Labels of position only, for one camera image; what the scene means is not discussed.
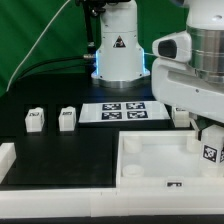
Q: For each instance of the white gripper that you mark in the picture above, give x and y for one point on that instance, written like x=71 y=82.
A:
x=188 y=73

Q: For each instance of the white square tabletop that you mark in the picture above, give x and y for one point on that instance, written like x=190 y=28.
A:
x=155 y=159

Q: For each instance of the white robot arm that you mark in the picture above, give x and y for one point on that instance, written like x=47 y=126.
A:
x=120 y=59

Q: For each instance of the green backdrop curtain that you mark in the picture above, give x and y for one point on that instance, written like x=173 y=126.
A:
x=36 y=30

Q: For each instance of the white marker base plate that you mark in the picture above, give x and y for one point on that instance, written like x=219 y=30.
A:
x=123 y=111

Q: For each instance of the white front obstacle wall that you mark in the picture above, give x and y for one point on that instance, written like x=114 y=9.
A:
x=111 y=202

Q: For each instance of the white obstacle wall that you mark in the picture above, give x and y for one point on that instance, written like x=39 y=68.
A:
x=111 y=202
x=7 y=158

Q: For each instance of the white left obstacle wall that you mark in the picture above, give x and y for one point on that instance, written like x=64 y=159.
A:
x=7 y=158

